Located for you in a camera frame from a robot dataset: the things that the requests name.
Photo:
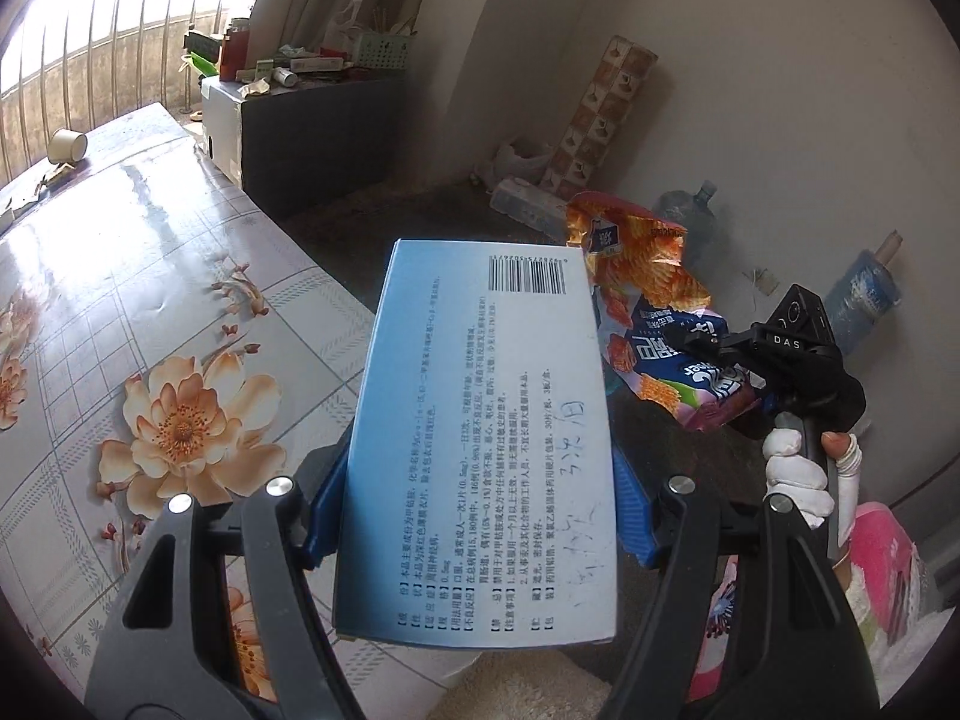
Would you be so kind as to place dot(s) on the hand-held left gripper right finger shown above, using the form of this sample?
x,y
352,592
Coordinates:
x,y
634,517

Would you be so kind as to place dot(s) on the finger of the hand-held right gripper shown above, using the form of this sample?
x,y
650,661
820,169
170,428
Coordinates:
x,y
724,345

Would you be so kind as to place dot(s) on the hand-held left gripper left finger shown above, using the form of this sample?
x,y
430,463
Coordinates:
x,y
324,517

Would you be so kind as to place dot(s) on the orange and blue snack bag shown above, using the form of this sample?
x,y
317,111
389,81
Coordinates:
x,y
645,262

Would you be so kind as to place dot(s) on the blue and white medicine box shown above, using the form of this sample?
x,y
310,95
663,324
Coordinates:
x,y
480,450

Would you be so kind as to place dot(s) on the person's right forearm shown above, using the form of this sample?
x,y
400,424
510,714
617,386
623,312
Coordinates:
x,y
877,562

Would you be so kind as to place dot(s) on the person's right hand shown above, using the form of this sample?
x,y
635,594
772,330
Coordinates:
x,y
791,472

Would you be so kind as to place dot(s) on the blue plastic-wrapped roll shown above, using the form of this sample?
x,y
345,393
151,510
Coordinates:
x,y
866,292

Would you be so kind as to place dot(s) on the large clear water jug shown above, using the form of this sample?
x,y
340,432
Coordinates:
x,y
690,225

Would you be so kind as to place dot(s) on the pink floral garment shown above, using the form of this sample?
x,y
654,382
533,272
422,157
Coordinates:
x,y
720,615

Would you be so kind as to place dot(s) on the patterned wallpaper roll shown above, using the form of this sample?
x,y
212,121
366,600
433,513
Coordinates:
x,y
600,120

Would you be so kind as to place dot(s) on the floral plastic tablecloth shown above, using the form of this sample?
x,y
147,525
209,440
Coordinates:
x,y
150,255

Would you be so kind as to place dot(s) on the grey cabinet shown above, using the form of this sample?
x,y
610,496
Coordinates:
x,y
322,142

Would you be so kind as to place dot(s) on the green perforated storage basket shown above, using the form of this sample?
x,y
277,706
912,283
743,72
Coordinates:
x,y
382,51

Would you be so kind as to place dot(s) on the cream tape roll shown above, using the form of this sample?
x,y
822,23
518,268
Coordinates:
x,y
67,146

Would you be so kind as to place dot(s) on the long white box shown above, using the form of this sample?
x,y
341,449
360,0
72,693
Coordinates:
x,y
315,65

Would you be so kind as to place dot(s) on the red thermos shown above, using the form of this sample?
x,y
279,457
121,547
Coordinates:
x,y
232,56

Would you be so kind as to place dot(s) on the thin white plastic bag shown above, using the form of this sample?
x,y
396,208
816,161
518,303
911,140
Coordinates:
x,y
345,26

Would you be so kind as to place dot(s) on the metal window railing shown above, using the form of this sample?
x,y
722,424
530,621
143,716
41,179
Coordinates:
x,y
112,52

